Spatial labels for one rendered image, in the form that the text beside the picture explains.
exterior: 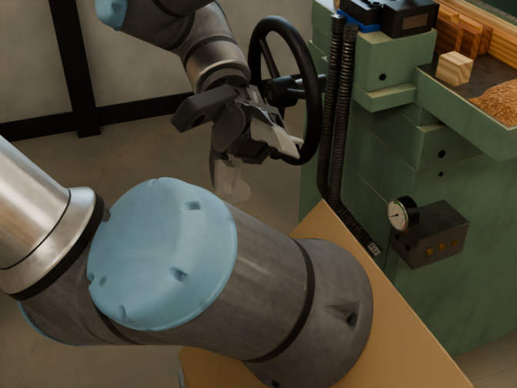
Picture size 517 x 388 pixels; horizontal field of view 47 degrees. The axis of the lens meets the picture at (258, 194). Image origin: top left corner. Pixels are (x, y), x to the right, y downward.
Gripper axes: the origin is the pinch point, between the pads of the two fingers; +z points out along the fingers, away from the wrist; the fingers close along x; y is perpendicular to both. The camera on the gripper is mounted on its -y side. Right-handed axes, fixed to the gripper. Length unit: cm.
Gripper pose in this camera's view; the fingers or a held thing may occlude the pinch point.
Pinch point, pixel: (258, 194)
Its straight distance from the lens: 77.4
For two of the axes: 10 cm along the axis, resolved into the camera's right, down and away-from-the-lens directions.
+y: 7.4, 0.9, 6.7
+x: -5.8, 5.8, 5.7
